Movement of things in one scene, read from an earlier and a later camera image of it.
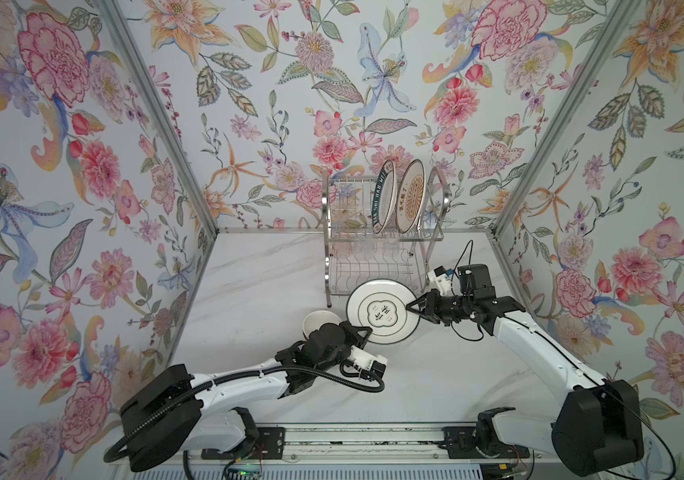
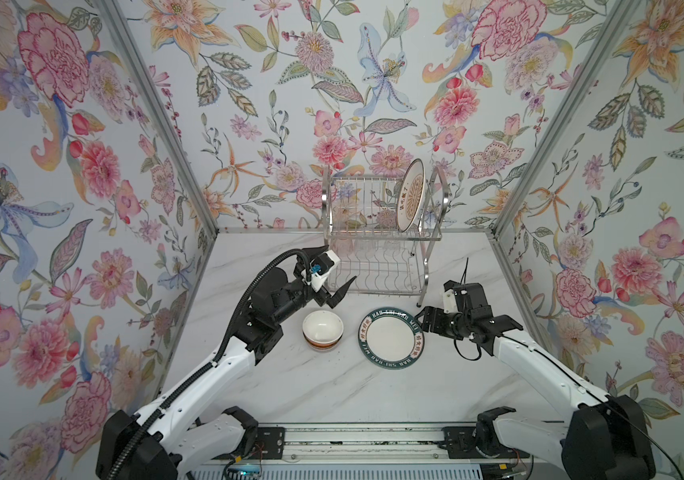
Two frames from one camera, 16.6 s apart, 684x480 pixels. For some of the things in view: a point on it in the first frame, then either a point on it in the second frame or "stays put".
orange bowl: x=316 y=319 stays put
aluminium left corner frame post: x=163 y=112 stays put
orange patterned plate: x=411 y=197 stays put
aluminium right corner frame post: x=577 y=92 stays put
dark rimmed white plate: x=384 y=198 to x=391 y=338
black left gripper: x=352 y=335 to x=321 y=298
